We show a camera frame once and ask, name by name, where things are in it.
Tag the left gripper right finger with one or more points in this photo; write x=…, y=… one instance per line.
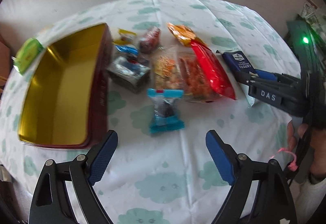
x=238, y=170

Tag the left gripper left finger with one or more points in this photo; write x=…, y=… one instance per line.
x=86, y=172

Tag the blue soda cracker pack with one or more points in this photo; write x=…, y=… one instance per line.
x=235, y=63

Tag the red snack pack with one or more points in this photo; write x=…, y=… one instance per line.
x=213, y=70

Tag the blue cookie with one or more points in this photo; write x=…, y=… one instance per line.
x=166, y=116

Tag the clear orange cracker bag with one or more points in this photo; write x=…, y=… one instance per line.
x=195, y=85

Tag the orange snack bag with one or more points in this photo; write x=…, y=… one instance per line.
x=184, y=34

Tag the blue snack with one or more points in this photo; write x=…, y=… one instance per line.
x=127, y=49

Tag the clear peanut snack bag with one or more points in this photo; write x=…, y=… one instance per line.
x=166, y=73

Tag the right hand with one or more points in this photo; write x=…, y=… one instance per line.
x=317, y=168

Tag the dark wooden shelf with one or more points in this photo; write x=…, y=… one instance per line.
x=306, y=38

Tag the gold and maroon tin box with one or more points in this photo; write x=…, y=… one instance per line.
x=66, y=103

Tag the dark seaweed snack pack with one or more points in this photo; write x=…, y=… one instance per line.
x=129, y=74

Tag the green tissue pack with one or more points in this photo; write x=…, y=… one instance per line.
x=26, y=55

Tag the yellow wrapped candy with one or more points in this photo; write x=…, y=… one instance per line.
x=125, y=37

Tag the red white candy pack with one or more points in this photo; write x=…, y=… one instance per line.
x=150, y=40

